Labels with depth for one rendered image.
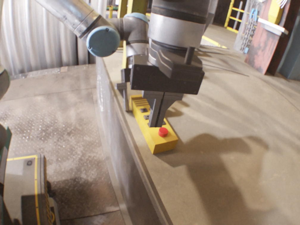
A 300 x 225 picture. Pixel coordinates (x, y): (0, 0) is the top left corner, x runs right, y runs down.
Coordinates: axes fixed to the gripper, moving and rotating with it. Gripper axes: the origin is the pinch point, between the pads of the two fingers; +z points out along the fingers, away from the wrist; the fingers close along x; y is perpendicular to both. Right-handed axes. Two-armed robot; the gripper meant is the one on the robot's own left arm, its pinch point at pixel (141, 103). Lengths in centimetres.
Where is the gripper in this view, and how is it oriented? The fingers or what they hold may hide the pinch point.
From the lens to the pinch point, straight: 61.1
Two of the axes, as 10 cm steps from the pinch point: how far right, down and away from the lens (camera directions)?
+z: 0.6, 9.8, 2.0
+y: -3.9, -1.6, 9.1
